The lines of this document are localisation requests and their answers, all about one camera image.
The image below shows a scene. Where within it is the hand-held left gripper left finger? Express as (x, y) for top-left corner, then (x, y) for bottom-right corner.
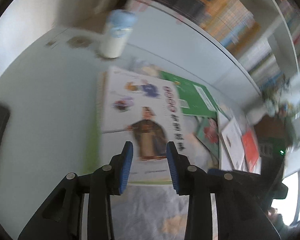
(17, 141), (134, 240)

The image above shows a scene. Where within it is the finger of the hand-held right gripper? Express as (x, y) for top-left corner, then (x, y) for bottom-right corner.
(207, 168), (263, 180)

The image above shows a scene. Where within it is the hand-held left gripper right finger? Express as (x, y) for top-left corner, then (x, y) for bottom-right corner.
(166, 141), (283, 240)

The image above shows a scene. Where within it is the orange book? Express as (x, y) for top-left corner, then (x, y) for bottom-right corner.
(241, 127), (260, 173)

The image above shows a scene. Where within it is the white book with grey cloud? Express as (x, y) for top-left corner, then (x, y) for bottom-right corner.
(220, 116), (247, 172)

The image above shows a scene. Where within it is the light green book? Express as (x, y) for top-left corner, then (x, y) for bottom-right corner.
(84, 115), (103, 179)

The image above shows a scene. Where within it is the green book with girl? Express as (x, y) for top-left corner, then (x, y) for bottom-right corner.
(194, 116), (220, 168)

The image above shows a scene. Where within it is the white storybook with robed figure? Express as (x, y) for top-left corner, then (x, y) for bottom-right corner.
(101, 66), (188, 185)

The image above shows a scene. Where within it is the dark green book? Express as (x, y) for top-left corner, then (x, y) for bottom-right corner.
(159, 70), (223, 118)

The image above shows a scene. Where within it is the row of white and blue books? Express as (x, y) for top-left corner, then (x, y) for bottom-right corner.
(245, 37), (283, 80)

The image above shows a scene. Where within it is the row of mixed colourful books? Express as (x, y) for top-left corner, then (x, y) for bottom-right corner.
(272, 0), (300, 63)

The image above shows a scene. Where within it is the row of black and yellow books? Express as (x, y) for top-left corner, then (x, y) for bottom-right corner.
(140, 0), (260, 50)

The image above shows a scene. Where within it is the brown wooden cabinet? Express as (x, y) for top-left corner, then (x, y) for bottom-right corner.
(254, 115), (290, 143)

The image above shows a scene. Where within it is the grey floral tablecloth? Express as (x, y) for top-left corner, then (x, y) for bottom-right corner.
(107, 60), (263, 240)

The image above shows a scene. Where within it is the white bookshelf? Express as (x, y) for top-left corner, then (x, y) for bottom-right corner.
(125, 0), (300, 98)

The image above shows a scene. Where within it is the white bottle with blue cap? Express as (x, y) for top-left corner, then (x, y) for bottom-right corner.
(100, 9), (138, 59)

